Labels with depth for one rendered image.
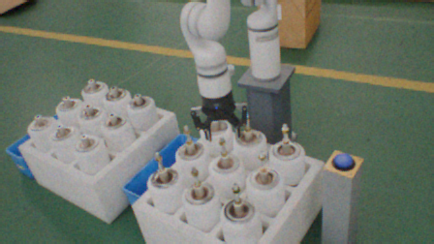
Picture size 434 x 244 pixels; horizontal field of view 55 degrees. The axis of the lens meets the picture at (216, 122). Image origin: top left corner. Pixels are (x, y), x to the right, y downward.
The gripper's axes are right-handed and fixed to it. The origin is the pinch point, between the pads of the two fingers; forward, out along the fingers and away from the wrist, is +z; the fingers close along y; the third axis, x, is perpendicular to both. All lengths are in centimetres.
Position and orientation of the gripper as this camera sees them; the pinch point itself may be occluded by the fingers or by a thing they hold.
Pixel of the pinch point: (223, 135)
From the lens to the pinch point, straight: 106.2
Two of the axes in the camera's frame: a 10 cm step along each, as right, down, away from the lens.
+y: 9.9, -0.8, -1.1
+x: 0.4, -6.2, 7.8
